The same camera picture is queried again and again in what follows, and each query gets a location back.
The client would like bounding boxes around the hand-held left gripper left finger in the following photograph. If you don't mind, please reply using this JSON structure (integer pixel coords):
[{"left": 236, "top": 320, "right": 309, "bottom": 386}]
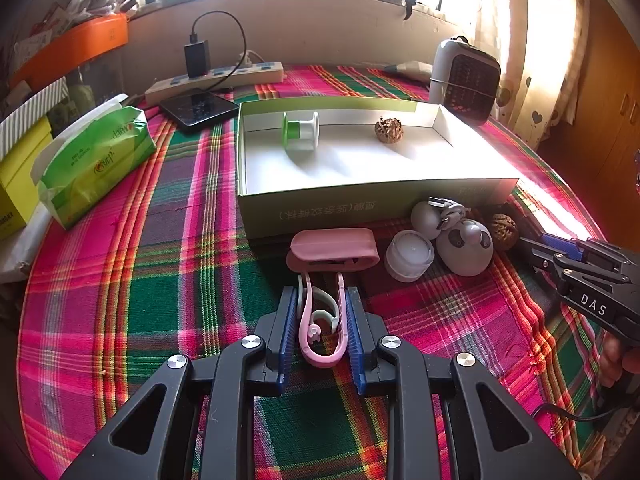
[{"left": 60, "top": 287, "right": 301, "bottom": 480}]

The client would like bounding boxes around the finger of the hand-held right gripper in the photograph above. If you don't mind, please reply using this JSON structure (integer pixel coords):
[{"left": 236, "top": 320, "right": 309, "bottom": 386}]
[
  {"left": 516, "top": 236, "right": 571, "bottom": 283},
  {"left": 541, "top": 231, "right": 632, "bottom": 273}
]

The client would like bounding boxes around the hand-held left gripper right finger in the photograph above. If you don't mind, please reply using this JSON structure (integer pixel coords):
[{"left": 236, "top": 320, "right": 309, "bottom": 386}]
[{"left": 345, "top": 287, "right": 583, "bottom": 480}]

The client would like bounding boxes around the pink hair clip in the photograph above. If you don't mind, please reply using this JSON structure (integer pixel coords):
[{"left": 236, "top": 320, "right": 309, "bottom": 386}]
[{"left": 295, "top": 271, "right": 348, "bottom": 368}]

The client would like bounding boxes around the brown walnut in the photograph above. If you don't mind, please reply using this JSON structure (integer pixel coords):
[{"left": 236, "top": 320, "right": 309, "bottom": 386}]
[
  {"left": 489, "top": 213, "right": 519, "bottom": 247},
  {"left": 375, "top": 116, "right": 406, "bottom": 147}
]

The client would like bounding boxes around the grey panda toy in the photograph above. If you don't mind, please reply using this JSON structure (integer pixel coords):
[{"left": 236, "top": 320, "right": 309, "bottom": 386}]
[{"left": 436, "top": 219, "right": 496, "bottom": 277}]

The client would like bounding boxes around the pink silicone case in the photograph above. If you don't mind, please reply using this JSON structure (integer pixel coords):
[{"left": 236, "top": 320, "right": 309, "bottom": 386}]
[{"left": 286, "top": 228, "right": 382, "bottom": 272}]

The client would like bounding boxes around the small white jar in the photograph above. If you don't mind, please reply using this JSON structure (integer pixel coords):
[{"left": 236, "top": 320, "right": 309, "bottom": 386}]
[{"left": 385, "top": 229, "right": 435, "bottom": 282}]

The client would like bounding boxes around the white cardboard box green rim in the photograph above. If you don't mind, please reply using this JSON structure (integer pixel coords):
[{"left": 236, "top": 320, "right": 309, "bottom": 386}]
[{"left": 235, "top": 100, "right": 521, "bottom": 238}]

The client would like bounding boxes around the person's right hand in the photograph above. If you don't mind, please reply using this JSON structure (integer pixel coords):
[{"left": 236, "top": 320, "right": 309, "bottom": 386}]
[{"left": 597, "top": 332, "right": 640, "bottom": 391}]

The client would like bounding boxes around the grey ball toy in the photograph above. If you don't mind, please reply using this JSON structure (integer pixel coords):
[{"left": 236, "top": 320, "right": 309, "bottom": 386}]
[{"left": 410, "top": 201, "right": 443, "bottom": 239}]

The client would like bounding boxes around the plaid tablecloth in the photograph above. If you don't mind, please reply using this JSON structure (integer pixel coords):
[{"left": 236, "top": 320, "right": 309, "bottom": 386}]
[{"left": 20, "top": 62, "right": 616, "bottom": 480}]

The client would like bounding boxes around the wooden cabinet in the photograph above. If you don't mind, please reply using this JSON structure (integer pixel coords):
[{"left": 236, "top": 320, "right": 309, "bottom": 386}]
[{"left": 537, "top": 0, "right": 640, "bottom": 221}]

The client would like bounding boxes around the green and white spool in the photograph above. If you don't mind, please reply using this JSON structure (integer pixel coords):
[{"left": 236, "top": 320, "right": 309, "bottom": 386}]
[{"left": 281, "top": 111, "right": 321, "bottom": 153}]

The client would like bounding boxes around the white fan heater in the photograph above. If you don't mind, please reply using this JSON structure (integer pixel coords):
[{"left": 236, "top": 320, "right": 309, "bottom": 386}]
[{"left": 429, "top": 35, "right": 502, "bottom": 126}]

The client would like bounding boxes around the patterned curtain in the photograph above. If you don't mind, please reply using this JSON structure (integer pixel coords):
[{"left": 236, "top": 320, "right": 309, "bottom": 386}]
[{"left": 475, "top": 0, "right": 606, "bottom": 148}]

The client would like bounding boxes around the black phone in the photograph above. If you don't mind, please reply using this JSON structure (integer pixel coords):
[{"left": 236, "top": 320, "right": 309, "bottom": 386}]
[{"left": 159, "top": 88, "right": 240, "bottom": 133}]

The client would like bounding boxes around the green tissue pack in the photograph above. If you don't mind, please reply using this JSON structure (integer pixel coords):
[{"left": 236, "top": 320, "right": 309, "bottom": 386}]
[{"left": 31, "top": 94, "right": 157, "bottom": 231}]

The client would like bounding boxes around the white power strip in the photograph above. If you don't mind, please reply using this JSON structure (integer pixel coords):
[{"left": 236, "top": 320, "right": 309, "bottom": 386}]
[{"left": 145, "top": 61, "right": 285, "bottom": 106}]

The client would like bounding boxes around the black charger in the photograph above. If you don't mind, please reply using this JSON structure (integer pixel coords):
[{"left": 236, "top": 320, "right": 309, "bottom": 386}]
[{"left": 184, "top": 40, "right": 208, "bottom": 80}]

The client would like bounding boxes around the yellow box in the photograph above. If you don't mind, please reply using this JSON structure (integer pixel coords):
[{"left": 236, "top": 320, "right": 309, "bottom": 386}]
[{"left": 0, "top": 115, "right": 53, "bottom": 240}]

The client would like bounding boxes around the dark glass container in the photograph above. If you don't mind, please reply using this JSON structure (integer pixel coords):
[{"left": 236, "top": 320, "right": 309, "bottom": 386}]
[{"left": 62, "top": 52, "right": 136, "bottom": 111}]

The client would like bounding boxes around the striped box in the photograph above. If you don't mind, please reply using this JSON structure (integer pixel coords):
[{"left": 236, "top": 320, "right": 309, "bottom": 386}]
[{"left": 0, "top": 77, "right": 71, "bottom": 131}]

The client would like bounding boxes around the orange plastic tray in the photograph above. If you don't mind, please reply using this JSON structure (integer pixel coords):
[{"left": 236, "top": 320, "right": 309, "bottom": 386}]
[{"left": 10, "top": 12, "right": 130, "bottom": 92}]

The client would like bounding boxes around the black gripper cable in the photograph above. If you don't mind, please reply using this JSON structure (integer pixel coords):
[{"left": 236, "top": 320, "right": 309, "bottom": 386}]
[{"left": 529, "top": 402, "right": 626, "bottom": 423}]

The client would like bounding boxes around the black charger cable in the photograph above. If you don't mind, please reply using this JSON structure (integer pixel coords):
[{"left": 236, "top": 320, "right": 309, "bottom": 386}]
[{"left": 191, "top": 10, "right": 248, "bottom": 93}]

